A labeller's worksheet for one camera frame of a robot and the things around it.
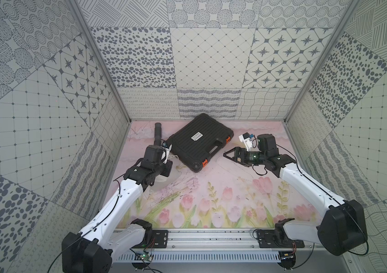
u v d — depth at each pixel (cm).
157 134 110
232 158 71
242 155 71
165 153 65
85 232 39
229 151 74
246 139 75
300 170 53
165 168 71
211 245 74
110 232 43
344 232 40
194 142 101
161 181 80
